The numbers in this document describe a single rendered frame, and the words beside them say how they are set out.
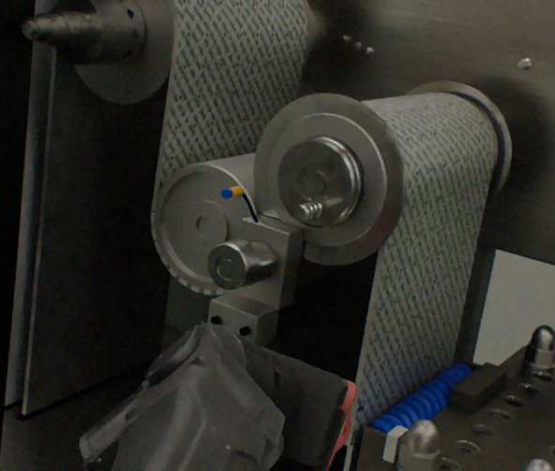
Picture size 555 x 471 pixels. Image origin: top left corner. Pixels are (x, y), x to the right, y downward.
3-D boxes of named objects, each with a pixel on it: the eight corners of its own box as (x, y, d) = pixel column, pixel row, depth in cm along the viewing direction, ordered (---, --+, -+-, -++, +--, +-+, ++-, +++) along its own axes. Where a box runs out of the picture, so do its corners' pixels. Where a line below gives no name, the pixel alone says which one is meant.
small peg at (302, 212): (306, 204, 82) (308, 221, 82) (322, 199, 84) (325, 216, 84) (291, 205, 82) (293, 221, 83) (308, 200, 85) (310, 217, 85)
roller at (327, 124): (258, 227, 90) (277, 100, 87) (384, 190, 112) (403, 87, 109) (372, 263, 85) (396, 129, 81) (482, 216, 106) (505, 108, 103)
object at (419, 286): (344, 444, 90) (379, 248, 85) (446, 370, 110) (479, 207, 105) (349, 447, 90) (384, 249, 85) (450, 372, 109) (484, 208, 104)
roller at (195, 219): (147, 269, 98) (161, 149, 95) (282, 227, 120) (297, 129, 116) (249, 306, 93) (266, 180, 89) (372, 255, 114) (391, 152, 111)
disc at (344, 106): (242, 239, 91) (264, 78, 87) (245, 238, 92) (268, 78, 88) (388, 286, 84) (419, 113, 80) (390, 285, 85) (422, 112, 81)
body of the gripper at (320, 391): (320, 469, 72) (282, 454, 66) (204, 421, 77) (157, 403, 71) (352, 383, 73) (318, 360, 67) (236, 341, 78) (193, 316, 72)
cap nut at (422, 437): (388, 468, 85) (396, 420, 84) (405, 453, 88) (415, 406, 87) (428, 485, 83) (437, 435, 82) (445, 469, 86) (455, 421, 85)
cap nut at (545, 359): (517, 362, 113) (525, 323, 111) (527, 352, 116) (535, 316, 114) (549, 373, 111) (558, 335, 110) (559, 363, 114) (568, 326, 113)
